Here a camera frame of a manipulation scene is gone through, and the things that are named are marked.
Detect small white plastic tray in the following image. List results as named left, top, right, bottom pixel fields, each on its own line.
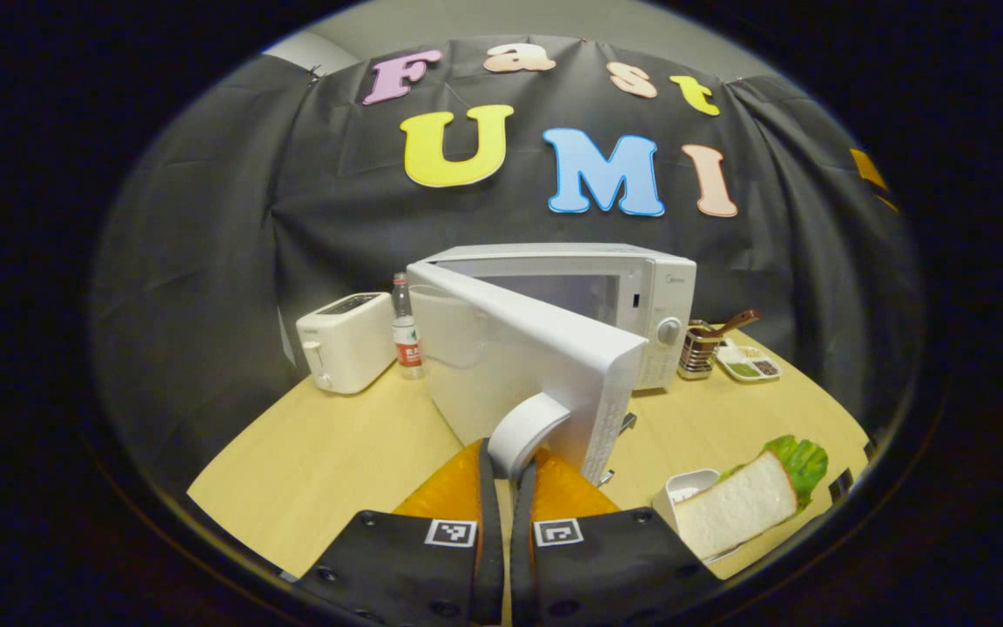
left=651, top=469, right=746, bottom=563

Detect lettuce bread sandwich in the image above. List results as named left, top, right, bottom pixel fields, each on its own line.
left=674, top=435, right=829, bottom=560

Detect black backdrop cloth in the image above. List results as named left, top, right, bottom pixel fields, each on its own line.
left=92, top=35, right=925, bottom=489

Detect white toaster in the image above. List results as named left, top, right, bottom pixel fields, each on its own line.
left=296, top=292, right=398, bottom=395

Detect clear water bottle red label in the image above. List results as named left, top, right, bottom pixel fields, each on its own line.
left=391, top=273, right=425, bottom=381

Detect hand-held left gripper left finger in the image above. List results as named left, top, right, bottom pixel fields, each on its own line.
left=293, top=438, right=507, bottom=626

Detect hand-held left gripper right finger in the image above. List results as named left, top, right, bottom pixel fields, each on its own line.
left=508, top=448, right=720, bottom=626

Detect white divided spice dish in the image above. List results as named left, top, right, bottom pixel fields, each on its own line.
left=716, top=340, right=783, bottom=382

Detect metal wire utensil holder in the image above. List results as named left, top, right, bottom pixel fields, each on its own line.
left=677, top=320, right=723, bottom=381

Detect white microwave oven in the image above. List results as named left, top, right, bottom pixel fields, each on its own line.
left=406, top=242, right=698, bottom=484

